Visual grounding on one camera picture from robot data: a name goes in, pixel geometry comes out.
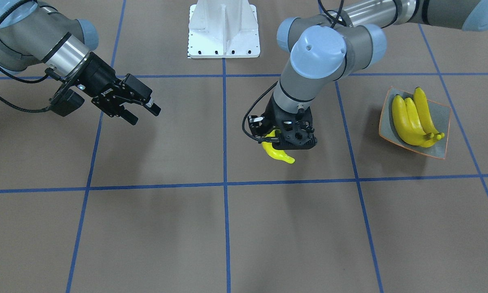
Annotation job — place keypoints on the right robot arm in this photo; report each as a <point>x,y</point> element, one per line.
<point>34,32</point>

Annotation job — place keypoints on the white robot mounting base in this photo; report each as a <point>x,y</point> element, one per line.
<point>223,29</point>

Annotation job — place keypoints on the yellow banana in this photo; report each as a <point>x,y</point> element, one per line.
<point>405,129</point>
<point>424,115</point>
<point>415,123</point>

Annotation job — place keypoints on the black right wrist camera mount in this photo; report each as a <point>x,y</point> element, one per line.
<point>65,100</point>

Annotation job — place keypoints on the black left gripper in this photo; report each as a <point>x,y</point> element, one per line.
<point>271,115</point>

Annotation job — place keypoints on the yellow banana basket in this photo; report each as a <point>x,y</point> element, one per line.
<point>279,155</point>

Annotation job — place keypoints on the grey square plate orange rim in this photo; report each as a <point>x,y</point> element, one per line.
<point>440,114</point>

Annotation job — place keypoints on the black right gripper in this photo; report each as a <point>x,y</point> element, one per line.
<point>99,79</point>

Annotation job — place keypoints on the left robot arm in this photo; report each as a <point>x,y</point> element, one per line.
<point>334,44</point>

